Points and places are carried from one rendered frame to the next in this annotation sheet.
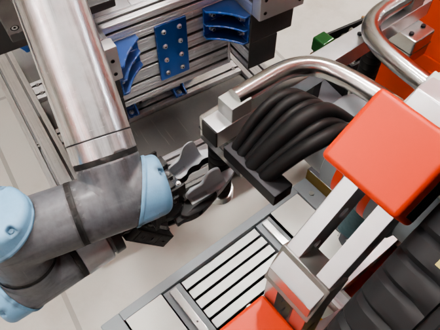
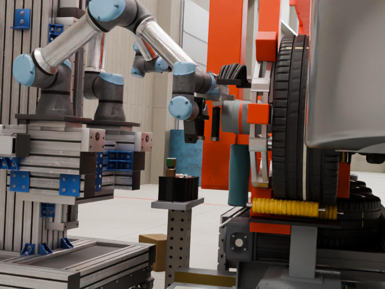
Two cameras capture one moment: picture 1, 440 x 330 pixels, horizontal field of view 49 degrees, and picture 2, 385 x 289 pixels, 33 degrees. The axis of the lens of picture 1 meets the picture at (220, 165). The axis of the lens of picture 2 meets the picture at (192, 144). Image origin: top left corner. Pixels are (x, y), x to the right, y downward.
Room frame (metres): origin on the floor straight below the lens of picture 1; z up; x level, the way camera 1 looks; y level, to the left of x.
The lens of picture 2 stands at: (-1.46, 1.56, 0.75)
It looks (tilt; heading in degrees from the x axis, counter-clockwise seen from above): 0 degrees down; 321
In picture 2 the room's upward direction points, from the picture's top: 3 degrees clockwise
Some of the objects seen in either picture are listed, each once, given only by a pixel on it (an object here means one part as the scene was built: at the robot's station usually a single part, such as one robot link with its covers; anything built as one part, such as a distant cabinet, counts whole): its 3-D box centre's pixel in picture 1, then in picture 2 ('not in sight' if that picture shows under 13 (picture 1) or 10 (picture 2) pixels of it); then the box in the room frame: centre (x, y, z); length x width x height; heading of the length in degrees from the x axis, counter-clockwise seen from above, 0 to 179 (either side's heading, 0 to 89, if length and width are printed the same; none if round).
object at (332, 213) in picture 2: not in sight; (305, 210); (0.22, -0.39, 0.49); 0.29 x 0.06 x 0.06; 39
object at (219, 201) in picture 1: (220, 166); (200, 119); (0.42, 0.00, 0.83); 0.04 x 0.04 x 0.16
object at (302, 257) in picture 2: not in sight; (303, 253); (0.22, -0.39, 0.32); 0.40 x 0.30 x 0.28; 129
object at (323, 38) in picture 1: (322, 44); (171, 161); (0.93, -0.25, 0.64); 0.04 x 0.04 x 0.04; 39
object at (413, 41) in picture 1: (397, 33); (223, 100); (0.61, -0.28, 0.93); 0.09 x 0.05 x 0.05; 39
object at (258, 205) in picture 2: not in sight; (285, 207); (0.20, -0.25, 0.51); 0.29 x 0.06 x 0.06; 39
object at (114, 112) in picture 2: not in sight; (110, 110); (1.16, -0.05, 0.87); 0.15 x 0.15 x 0.10
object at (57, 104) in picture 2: not in sight; (55, 103); (0.89, 0.37, 0.87); 0.15 x 0.15 x 0.10
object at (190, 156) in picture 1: (190, 155); not in sight; (0.42, 0.04, 0.85); 0.09 x 0.03 x 0.06; 137
